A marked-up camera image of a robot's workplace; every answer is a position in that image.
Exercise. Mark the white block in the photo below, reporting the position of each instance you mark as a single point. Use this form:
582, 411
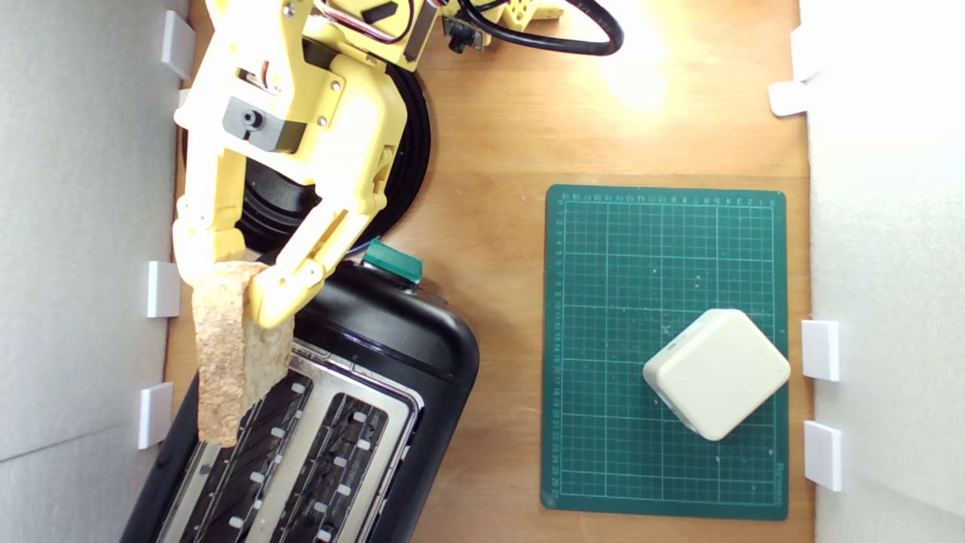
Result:
716, 373

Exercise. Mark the green toaster lever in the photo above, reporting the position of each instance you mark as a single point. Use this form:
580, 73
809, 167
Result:
393, 262

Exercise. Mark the green cutting mat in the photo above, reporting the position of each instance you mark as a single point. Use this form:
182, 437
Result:
618, 302

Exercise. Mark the white wall clip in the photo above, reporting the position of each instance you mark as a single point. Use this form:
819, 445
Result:
823, 455
155, 415
161, 289
820, 349
788, 98
182, 96
176, 44
799, 54

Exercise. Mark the black two-slot toaster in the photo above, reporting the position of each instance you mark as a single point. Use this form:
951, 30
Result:
392, 339

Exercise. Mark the wrist camera on yellow plate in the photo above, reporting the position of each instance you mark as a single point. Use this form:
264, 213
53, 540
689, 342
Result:
461, 34

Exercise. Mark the black plate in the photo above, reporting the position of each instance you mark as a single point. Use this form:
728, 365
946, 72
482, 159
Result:
413, 151

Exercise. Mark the brown bread slice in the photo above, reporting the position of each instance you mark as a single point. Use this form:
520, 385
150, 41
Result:
234, 354

